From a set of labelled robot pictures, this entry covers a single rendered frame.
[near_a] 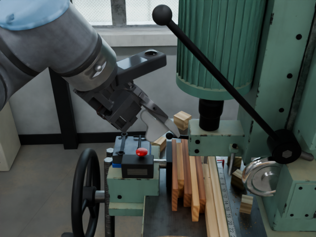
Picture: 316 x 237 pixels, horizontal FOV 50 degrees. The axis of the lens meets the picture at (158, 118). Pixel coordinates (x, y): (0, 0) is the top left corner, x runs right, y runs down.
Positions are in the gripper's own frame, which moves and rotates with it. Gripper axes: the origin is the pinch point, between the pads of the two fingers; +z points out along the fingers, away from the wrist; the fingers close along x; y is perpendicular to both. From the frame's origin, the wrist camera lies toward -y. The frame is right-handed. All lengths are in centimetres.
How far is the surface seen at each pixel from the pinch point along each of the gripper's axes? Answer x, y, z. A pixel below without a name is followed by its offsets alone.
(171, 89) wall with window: -108, -39, 115
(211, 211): 11.9, 8.1, 22.5
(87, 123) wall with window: -144, 16, 109
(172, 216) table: 4.6, 15.1, 22.3
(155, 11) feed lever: 3.2, -11.4, -20.9
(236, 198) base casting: 5.4, 0.3, 45.0
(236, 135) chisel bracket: 6.3, -10.2, 19.6
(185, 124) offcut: -20.4, -8.8, 36.4
